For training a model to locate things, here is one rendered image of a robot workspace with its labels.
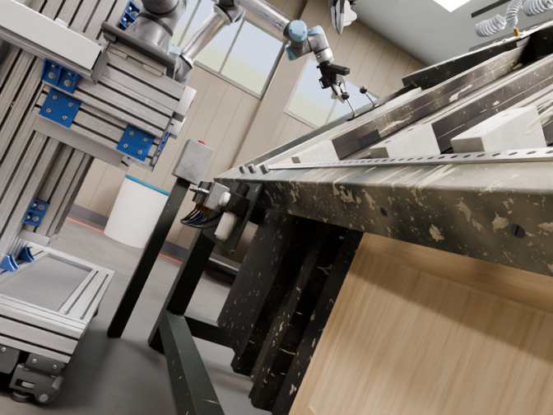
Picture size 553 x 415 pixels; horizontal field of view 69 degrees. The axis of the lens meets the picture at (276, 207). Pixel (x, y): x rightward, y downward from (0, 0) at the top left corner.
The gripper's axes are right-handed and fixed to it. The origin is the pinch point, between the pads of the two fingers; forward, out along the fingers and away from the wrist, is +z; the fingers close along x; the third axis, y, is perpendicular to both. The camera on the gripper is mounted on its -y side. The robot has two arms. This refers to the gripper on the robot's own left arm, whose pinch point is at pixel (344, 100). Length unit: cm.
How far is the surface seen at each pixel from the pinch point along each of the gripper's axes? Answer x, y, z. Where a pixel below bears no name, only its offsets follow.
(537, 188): 113, -110, 7
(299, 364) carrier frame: 105, -36, 58
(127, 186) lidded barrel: 4, 303, 4
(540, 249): 113, -108, 14
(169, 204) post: 83, 45, 10
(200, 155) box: 64, 35, -4
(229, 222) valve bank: 96, -19, 16
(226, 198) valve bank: 93, -19, 9
